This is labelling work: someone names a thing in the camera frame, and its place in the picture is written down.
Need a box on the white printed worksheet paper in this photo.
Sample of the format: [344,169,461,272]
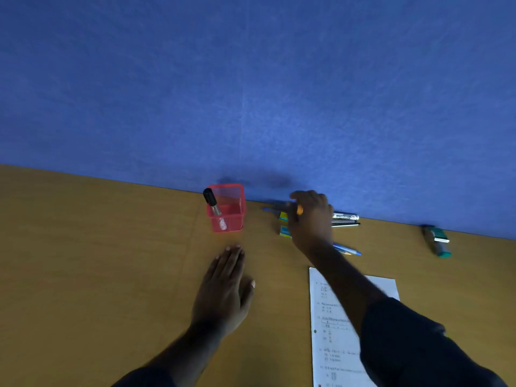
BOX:
[309,267,401,387]

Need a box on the black marker with silver barrel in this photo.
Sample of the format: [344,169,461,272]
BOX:
[203,188,227,231]

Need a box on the person's left forearm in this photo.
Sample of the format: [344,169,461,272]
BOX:
[112,321,229,387]

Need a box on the dark blue pen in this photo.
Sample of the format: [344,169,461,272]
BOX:
[261,200,297,214]

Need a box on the green and grey stapler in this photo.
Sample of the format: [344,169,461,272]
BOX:
[421,224,453,259]

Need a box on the red mesh pen holder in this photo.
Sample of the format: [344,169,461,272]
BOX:
[206,184,247,233]

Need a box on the light blue ballpoint pen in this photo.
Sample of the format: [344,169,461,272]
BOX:
[332,243,363,257]

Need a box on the person's right hand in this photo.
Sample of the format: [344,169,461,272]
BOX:
[288,190,335,255]

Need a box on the person's left hand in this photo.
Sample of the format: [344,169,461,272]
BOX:
[190,244,256,336]

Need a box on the person's right forearm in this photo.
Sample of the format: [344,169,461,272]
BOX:
[304,242,509,387]

